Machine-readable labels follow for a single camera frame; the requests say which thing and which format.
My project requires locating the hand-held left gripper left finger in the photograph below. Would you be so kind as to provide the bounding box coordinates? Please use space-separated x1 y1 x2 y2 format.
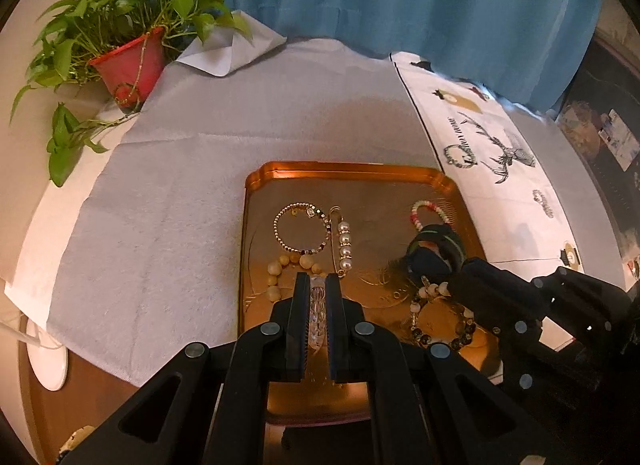
60 273 312 465

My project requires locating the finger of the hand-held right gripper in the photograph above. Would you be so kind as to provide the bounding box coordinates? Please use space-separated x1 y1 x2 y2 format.
461 258 627 317
404 246 545 392

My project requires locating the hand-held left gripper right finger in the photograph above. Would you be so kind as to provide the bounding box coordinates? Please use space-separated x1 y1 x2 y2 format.
324 274 568 465

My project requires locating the clear crystal bead bracelet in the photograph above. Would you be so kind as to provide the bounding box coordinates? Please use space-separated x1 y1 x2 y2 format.
309 272 328 353

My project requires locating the black green bangle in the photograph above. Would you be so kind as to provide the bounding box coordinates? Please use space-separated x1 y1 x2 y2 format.
406 225 466 276

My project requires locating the wooden bead bracelet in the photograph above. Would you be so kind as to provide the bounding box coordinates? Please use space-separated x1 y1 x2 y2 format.
266 252 326 303

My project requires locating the gold metal tray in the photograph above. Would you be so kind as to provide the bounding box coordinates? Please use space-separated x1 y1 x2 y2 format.
235 161 501 428

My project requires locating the pearl brooch pin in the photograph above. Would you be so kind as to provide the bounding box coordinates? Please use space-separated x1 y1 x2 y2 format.
327 206 357 277

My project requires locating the white deer print cloth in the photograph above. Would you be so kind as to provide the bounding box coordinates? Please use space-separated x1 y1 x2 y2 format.
391 51 591 351

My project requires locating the grey tablecloth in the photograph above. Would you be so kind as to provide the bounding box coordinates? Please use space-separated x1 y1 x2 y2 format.
45 12 501 388

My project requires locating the dark printed panel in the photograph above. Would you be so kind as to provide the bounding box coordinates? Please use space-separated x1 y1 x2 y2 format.
552 32 640 271

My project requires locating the pale patterned object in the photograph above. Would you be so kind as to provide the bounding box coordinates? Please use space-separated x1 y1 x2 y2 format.
57 425 96 465

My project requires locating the white round base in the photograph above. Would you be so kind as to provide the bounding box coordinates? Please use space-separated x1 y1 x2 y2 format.
25 317 68 392

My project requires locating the white tablecloth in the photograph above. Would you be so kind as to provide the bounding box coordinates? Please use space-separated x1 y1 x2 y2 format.
4 95 131 336

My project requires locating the red flower pot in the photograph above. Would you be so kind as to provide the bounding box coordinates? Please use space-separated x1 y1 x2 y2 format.
89 27 167 113

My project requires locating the green leafy plant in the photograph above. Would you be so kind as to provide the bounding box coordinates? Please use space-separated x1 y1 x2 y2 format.
9 0 253 188

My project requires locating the red white green bead bracelet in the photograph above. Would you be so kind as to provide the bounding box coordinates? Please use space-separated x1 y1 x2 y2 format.
409 199 457 236

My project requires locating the mixed stone bead bracelet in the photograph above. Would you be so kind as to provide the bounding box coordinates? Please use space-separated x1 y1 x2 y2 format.
409 281 478 352

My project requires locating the silver chain bracelet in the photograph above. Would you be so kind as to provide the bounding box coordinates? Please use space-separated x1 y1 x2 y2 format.
531 189 556 218

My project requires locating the silver bead bracelet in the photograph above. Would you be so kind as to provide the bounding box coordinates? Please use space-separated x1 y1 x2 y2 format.
444 143 473 170

